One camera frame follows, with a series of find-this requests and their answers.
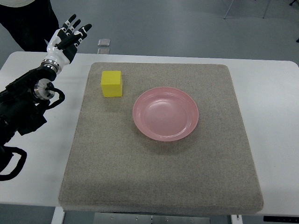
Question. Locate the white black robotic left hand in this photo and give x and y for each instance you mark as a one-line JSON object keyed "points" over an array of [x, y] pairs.
{"points": [[64, 44]]}

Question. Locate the yellow cube block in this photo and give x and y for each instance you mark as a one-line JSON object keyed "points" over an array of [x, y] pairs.
{"points": [[111, 83]]}

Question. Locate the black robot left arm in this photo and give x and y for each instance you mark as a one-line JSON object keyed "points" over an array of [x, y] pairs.
{"points": [[25, 100]]}

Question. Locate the pink plate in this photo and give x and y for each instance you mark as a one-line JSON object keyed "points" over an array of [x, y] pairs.
{"points": [[165, 114]]}

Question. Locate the person in dark clothes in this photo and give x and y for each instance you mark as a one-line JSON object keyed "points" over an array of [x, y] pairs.
{"points": [[31, 23]]}

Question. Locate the grey chair legs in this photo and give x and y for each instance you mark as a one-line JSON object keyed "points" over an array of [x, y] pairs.
{"points": [[247, 9]]}

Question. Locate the white table leg frame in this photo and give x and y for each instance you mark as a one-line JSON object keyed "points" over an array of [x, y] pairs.
{"points": [[115, 218]]}

